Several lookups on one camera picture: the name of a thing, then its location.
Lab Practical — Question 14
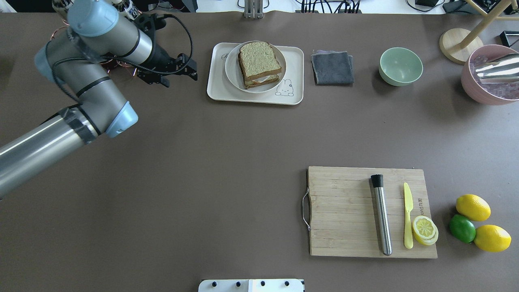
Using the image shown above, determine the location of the green bowl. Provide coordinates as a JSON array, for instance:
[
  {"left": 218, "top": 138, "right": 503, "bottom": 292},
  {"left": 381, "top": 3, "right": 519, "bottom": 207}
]
[{"left": 378, "top": 47, "right": 423, "bottom": 86}]

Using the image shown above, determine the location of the copper wire bottle rack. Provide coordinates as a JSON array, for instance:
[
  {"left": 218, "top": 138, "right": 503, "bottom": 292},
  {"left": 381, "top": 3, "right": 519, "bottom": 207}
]
[{"left": 40, "top": 19, "right": 152, "bottom": 87}]

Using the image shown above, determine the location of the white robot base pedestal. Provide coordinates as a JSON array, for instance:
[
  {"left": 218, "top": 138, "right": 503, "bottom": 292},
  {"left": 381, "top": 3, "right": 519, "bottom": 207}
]
[{"left": 198, "top": 278, "right": 305, "bottom": 292}]

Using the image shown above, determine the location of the yellow lemon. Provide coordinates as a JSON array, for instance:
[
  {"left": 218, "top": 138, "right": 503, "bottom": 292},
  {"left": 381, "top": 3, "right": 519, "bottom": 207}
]
[
  {"left": 473, "top": 224, "right": 512, "bottom": 253},
  {"left": 455, "top": 194, "right": 491, "bottom": 221}
]

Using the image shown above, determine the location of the aluminium frame post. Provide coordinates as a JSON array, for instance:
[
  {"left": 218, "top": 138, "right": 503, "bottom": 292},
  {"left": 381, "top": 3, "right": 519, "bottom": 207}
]
[{"left": 244, "top": 0, "right": 264, "bottom": 19}]

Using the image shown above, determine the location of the white round plate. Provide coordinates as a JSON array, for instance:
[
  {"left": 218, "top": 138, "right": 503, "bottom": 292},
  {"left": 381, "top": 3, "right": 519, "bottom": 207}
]
[{"left": 225, "top": 41, "right": 287, "bottom": 94}]

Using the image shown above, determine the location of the green lime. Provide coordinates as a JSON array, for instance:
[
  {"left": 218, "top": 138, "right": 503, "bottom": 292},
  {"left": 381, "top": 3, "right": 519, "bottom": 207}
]
[{"left": 448, "top": 214, "right": 476, "bottom": 244}]

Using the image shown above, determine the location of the wooden cutting board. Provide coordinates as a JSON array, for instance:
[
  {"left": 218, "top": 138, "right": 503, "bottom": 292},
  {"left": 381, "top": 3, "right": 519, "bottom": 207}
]
[{"left": 307, "top": 166, "right": 438, "bottom": 259}]

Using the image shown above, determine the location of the wooden stand round base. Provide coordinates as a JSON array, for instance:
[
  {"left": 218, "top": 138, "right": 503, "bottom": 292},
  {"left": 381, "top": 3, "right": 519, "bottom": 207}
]
[{"left": 439, "top": 0, "right": 519, "bottom": 64}]

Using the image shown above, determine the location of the fried egg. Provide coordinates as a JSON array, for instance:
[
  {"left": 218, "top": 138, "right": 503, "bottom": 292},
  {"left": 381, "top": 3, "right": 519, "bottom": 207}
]
[{"left": 251, "top": 75, "right": 276, "bottom": 84}]

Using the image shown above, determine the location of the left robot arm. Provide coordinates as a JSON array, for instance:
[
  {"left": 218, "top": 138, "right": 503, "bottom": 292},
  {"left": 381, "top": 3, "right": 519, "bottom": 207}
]
[{"left": 0, "top": 0, "right": 198, "bottom": 198}]

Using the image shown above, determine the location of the grey folded cloth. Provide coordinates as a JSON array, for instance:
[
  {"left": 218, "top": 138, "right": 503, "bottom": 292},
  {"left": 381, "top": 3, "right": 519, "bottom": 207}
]
[{"left": 311, "top": 50, "right": 355, "bottom": 86}]

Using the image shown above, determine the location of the tea bottle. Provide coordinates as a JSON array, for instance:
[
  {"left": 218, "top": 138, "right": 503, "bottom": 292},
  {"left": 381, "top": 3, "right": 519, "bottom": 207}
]
[
  {"left": 111, "top": 0, "right": 140, "bottom": 21},
  {"left": 52, "top": 0, "right": 74, "bottom": 24}
]

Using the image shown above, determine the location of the pink bowl with ice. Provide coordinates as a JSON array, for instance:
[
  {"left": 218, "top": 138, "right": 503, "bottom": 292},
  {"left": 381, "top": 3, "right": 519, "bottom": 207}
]
[{"left": 461, "top": 45, "right": 519, "bottom": 105}]

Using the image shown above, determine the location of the steel muddler black tip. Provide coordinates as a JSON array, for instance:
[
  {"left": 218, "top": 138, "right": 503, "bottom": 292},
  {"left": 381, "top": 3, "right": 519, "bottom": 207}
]
[{"left": 371, "top": 174, "right": 392, "bottom": 256}]

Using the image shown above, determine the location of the steel ice scoop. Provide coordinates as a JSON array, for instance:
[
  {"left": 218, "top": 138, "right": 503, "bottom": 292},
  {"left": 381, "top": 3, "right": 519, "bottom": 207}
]
[{"left": 474, "top": 53, "right": 519, "bottom": 84}]

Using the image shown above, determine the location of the yellow plastic knife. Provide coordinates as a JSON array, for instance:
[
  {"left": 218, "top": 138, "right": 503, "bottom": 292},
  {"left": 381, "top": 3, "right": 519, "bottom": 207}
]
[{"left": 403, "top": 182, "right": 414, "bottom": 249}]

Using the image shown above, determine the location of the lemon slice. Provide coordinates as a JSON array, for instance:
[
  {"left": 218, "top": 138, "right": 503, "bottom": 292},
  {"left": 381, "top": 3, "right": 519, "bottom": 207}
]
[{"left": 412, "top": 215, "right": 439, "bottom": 246}]

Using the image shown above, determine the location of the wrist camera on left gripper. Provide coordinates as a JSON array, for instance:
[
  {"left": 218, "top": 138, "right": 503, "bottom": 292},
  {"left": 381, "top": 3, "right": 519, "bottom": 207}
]
[{"left": 133, "top": 13, "right": 167, "bottom": 43}]

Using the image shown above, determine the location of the bread slice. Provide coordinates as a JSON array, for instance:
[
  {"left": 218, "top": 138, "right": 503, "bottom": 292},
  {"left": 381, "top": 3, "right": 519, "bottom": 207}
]
[
  {"left": 244, "top": 74, "right": 280, "bottom": 89},
  {"left": 238, "top": 41, "right": 282, "bottom": 82}
]

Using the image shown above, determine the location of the cream rabbit tray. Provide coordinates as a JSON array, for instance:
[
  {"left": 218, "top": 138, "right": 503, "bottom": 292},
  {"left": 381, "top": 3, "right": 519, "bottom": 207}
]
[{"left": 206, "top": 43, "right": 305, "bottom": 105}]

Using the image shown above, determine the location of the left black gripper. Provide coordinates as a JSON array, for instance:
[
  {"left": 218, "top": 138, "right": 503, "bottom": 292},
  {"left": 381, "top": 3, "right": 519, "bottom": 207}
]
[{"left": 136, "top": 45, "right": 198, "bottom": 88}]

